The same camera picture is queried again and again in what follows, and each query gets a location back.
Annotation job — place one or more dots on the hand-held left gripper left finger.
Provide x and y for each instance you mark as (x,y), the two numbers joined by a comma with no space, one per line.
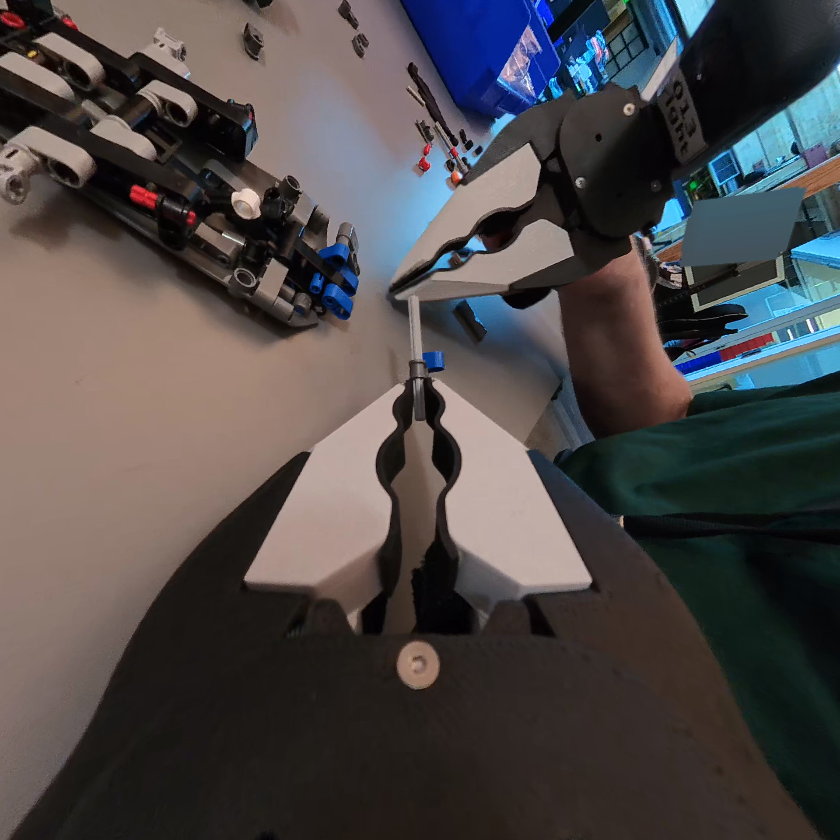
(328,512)

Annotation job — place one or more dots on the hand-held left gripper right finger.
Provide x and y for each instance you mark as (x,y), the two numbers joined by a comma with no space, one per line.
(512,512)

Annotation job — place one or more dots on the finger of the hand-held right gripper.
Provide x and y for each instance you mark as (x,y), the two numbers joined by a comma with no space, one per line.
(485,190)
(512,262)

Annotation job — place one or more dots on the light grey axle blue connector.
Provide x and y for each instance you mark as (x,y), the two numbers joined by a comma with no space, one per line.
(415,328)

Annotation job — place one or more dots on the small lego gearbox assembly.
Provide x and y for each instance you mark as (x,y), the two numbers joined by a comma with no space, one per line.
(131,131)

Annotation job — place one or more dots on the person's right forearm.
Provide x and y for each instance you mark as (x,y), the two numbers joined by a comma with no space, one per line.
(617,354)

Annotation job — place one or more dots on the dark grey two-hole lego piece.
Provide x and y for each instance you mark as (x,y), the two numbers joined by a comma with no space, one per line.
(359,44)

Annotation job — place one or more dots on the dark grey angled lego connector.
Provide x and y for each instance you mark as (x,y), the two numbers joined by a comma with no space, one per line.
(348,13)

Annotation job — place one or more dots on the small dark grey lego connector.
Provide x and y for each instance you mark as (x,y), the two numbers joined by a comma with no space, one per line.
(253,40)

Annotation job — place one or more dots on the small red and grey assembly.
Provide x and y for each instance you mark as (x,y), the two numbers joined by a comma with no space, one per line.
(424,164)

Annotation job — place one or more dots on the dark grey orange-striped tile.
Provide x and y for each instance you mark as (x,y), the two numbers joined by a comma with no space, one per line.
(469,321)

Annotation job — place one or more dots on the clear plastic bags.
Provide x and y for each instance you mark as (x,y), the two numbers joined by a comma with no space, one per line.
(522,65)

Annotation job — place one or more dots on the blue plastic bin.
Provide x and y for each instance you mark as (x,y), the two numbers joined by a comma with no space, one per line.
(459,46)

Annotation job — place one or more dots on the person's green shirt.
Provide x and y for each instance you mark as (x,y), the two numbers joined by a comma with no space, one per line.
(754,623)

